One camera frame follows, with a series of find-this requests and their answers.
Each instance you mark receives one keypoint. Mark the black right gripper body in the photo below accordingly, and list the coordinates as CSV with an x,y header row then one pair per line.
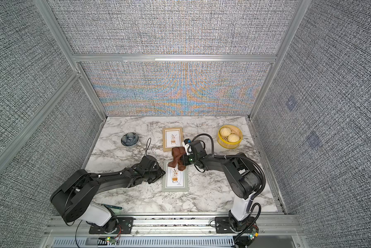
x,y
190,160

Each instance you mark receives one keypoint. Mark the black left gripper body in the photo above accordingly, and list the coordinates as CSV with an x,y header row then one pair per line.
x,y
155,174

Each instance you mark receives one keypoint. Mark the grey green picture frame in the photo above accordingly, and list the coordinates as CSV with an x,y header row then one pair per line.
x,y
174,180

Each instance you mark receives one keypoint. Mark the brown microfibre cloth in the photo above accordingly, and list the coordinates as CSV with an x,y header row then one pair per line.
x,y
178,153

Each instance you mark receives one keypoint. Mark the light wood picture frame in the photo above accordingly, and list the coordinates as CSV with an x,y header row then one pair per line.
x,y
172,137

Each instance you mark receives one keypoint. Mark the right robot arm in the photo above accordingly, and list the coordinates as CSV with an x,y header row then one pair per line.
x,y
245,177

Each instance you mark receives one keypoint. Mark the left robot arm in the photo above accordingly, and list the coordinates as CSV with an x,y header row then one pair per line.
x,y
73,199

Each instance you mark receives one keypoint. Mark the yellow rimmed bamboo steamer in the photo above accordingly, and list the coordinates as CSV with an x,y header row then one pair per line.
x,y
223,140

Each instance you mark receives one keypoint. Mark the white steamed bun back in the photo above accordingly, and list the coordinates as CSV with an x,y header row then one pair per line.
x,y
225,132

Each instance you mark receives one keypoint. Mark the white steamed bun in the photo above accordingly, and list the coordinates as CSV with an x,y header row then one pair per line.
x,y
233,138
225,132

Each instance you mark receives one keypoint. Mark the white steamed bun front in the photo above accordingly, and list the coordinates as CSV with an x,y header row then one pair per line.
x,y
233,138

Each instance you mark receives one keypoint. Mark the grey flower shaped dish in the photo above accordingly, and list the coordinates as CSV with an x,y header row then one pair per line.
x,y
130,139

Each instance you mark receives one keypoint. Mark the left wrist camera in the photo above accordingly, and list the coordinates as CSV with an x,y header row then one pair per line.
x,y
148,163

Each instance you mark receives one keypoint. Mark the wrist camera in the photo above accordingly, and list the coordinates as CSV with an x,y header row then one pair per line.
x,y
148,163
195,148

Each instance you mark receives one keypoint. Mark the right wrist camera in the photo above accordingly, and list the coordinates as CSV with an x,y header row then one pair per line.
x,y
195,148

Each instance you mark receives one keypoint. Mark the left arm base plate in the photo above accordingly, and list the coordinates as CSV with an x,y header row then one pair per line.
x,y
115,225

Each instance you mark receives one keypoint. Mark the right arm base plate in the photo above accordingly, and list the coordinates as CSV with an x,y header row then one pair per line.
x,y
222,225

